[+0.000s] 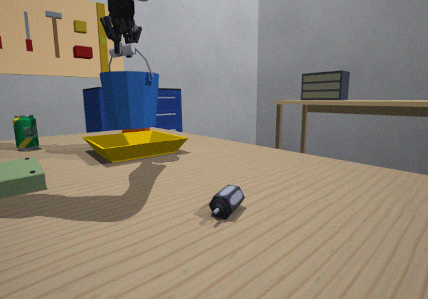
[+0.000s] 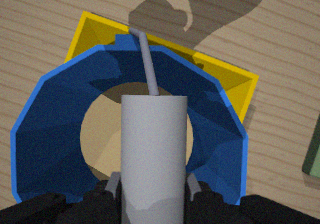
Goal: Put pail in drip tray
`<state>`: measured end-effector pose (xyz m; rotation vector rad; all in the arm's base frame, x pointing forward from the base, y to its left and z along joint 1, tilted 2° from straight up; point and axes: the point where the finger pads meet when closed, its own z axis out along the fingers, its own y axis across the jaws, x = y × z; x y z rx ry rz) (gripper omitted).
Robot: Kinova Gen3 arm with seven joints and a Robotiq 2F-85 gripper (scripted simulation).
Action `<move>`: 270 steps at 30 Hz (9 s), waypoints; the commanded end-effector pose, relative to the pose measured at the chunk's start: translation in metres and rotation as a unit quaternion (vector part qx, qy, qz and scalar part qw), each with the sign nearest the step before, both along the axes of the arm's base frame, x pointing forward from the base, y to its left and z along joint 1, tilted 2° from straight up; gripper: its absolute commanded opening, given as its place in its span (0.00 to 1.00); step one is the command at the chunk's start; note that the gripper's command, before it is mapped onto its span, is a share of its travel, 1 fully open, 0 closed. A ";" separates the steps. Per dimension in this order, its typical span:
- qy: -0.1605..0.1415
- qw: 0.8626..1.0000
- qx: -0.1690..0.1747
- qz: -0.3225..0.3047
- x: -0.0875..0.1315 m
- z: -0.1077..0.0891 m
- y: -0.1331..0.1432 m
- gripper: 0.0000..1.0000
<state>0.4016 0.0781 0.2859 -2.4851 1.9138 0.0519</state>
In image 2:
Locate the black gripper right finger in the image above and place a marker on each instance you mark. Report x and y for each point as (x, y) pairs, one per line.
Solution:
(208, 207)

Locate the blue bucket with wire handle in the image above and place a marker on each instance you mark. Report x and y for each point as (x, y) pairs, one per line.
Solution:
(69, 136)

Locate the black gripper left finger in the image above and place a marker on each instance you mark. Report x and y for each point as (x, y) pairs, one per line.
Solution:
(51, 207)

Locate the yellow square tray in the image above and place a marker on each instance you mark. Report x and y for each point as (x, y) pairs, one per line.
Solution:
(238, 84)

